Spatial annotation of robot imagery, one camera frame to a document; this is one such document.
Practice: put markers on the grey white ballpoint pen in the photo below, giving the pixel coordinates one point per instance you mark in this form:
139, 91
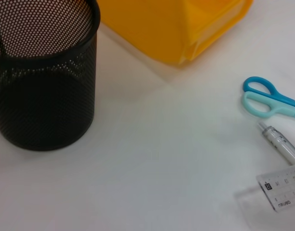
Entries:
280, 142

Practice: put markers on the clear plastic ruler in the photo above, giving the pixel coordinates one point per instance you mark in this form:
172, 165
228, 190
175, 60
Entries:
282, 190

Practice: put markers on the black mesh pen holder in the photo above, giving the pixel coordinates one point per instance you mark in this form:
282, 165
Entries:
41, 108

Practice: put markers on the yellow plastic bin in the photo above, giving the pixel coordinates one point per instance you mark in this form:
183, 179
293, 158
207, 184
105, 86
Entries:
150, 29

